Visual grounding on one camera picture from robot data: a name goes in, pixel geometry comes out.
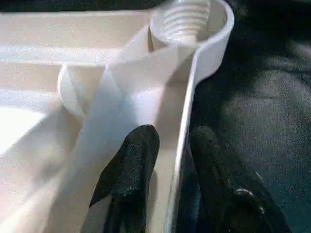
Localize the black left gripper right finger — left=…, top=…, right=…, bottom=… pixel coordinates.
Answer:
left=191, top=126, right=290, bottom=233

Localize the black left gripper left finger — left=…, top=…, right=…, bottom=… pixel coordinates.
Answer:
left=89, top=125, right=160, bottom=233

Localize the white plastic table top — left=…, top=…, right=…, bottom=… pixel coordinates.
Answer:
left=0, top=0, right=236, bottom=233

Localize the black work mat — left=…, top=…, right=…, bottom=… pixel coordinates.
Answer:
left=0, top=0, right=311, bottom=233

